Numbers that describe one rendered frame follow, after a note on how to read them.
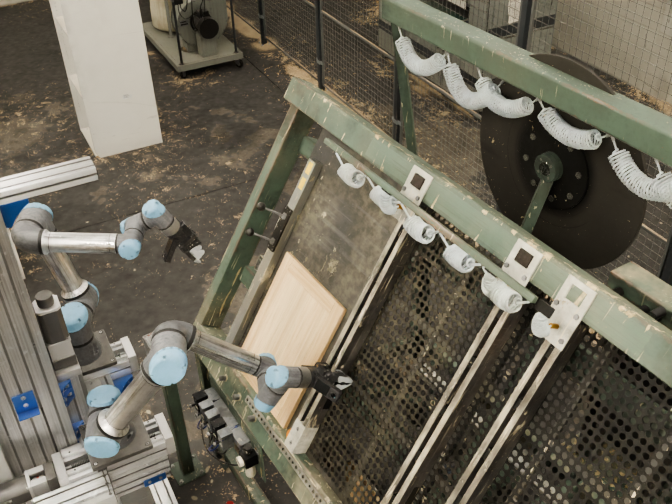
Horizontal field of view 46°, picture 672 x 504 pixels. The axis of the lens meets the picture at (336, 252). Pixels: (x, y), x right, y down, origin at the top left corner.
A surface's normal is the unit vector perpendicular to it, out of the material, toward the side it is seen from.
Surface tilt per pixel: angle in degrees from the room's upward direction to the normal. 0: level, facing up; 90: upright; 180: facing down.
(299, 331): 59
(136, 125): 90
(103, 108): 90
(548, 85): 90
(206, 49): 90
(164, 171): 0
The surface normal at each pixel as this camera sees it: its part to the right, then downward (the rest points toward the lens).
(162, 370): 0.23, 0.50
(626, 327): -0.73, -0.13
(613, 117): -0.85, 0.33
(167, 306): -0.02, -0.80
